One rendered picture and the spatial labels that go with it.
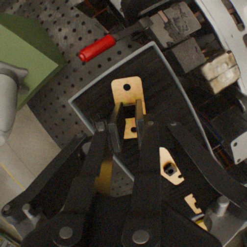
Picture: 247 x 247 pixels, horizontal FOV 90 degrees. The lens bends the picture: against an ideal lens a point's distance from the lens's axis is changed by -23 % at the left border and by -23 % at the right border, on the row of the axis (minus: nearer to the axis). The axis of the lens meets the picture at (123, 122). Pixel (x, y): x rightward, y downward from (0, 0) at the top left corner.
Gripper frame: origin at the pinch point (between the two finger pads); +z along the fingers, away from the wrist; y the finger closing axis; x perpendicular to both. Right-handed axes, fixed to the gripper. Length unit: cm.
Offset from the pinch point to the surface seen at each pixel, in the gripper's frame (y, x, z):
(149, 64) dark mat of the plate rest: 3.3, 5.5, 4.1
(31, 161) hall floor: -150, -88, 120
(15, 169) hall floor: -194, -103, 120
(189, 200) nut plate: 9.1, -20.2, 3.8
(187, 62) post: 10.3, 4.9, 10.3
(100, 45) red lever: -2.7, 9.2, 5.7
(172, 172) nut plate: 5.2, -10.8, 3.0
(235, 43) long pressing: 27.9, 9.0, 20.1
